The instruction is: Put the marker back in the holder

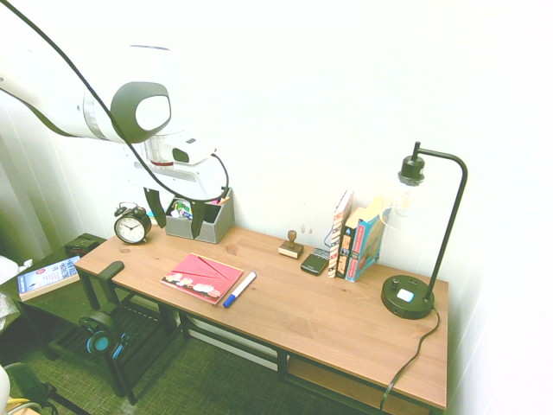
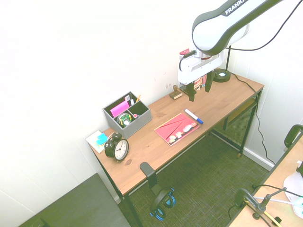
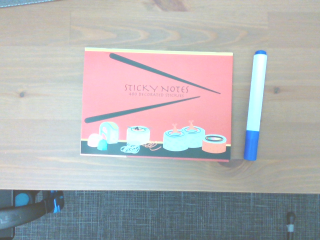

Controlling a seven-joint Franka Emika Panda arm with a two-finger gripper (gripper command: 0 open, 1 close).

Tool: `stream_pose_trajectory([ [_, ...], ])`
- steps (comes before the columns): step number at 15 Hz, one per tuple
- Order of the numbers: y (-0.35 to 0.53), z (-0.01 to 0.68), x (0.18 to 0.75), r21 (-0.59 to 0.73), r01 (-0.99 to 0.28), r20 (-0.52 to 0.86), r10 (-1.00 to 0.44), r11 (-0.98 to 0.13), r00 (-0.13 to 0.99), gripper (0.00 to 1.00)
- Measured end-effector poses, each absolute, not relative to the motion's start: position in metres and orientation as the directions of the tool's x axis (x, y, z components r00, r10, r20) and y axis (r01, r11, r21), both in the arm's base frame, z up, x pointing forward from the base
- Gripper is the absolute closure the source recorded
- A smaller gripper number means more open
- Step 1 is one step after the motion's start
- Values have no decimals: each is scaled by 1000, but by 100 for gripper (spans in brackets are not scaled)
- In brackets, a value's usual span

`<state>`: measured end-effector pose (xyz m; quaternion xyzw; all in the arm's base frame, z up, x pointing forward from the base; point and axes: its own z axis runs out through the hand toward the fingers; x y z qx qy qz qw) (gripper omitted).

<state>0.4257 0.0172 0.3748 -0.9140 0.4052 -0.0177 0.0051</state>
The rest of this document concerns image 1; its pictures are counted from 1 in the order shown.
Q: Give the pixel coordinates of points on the black desk lamp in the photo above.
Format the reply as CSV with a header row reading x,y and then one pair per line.
x,y
406,300

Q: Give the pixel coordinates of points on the blue cover book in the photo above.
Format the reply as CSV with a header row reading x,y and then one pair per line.
x,y
367,246

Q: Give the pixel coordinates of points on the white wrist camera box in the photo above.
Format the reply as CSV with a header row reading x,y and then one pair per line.
x,y
192,150

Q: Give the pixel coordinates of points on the black twin-bell alarm clock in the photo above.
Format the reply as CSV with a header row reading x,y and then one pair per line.
x,y
129,229

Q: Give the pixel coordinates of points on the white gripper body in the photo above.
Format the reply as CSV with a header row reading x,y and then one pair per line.
x,y
194,179

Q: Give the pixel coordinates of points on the black slatted low shelf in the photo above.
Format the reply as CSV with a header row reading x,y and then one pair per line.
x,y
134,333

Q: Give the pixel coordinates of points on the white crumpled cloth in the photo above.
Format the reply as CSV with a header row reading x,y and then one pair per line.
x,y
10,270

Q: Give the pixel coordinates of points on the striped spine book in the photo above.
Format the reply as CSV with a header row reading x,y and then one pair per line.
x,y
337,242

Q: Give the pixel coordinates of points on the wooden rubber stamp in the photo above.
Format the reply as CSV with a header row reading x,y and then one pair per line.
x,y
291,248

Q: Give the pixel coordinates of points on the pink red book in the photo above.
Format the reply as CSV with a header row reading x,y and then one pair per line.
x,y
203,276

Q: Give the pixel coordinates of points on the dark side table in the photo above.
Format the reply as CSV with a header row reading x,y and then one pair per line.
x,y
56,302

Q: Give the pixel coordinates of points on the wooden desk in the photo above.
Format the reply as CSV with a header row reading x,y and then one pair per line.
x,y
281,365

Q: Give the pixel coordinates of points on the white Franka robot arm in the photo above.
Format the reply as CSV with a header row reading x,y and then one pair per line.
x,y
142,113

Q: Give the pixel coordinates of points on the black keypad phone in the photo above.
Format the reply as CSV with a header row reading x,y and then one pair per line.
x,y
314,261

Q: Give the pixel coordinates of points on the blue white paperback book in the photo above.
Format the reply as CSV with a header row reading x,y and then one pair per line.
x,y
47,279

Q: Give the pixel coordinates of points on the blue sticky note pad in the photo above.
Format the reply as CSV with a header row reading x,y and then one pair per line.
x,y
151,216

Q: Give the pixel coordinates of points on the pink orange pens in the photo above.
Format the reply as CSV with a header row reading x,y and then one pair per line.
x,y
223,199

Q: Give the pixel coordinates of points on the black headphone hanger clamp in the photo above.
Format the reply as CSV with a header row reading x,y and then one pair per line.
x,y
111,270

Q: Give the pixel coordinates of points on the white robot base link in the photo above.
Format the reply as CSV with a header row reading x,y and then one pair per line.
x,y
3,387

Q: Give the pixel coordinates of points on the clear glass light bulb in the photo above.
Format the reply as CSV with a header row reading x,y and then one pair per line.
x,y
399,207

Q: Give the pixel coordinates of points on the orange black spine book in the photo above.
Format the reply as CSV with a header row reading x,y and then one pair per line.
x,y
344,255

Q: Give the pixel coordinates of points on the grey fabric desk organizer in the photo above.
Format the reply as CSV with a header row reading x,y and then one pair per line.
x,y
211,231

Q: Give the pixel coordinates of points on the black blue headphones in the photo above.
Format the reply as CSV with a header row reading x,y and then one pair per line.
x,y
98,343

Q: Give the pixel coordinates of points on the black red small box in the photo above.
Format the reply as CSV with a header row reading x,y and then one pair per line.
x,y
81,246

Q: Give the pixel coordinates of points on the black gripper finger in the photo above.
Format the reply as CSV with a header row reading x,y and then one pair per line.
x,y
197,218
156,207

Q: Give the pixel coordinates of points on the white marker blue cap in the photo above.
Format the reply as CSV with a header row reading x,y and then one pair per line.
x,y
242,287

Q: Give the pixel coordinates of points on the wooden lower table shelf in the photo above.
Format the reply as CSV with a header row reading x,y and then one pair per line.
x,y
337,382

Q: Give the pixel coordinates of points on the green white small boxes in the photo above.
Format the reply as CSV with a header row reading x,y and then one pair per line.
x,y
180,210

